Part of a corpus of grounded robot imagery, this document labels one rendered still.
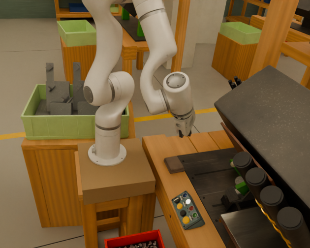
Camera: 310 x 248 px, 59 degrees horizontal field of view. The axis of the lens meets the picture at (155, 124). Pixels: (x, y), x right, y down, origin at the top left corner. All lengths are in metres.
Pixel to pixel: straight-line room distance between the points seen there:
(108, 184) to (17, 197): 1.44
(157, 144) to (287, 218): 1.11
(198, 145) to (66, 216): 1.14
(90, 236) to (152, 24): 1.16
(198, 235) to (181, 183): 0.28
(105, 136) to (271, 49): 0.93
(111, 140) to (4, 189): 1.58
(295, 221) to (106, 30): 0.85
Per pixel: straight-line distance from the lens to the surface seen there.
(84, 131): 1.73
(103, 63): 1.10
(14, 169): 2.86
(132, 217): 1.56
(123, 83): 1.18
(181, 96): 0.85
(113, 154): 1.34
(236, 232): 0.94
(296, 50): 1.23
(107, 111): 1.23
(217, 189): 1.36
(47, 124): 1.73
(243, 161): 0.58
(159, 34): 0.88
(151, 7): 0.90
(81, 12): 7.23
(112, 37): 1.07
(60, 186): 1.98
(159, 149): 1.50
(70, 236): 2.26
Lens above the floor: 1.85
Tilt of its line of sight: 34 degrees down
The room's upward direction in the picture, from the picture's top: 5 degrees clockwise
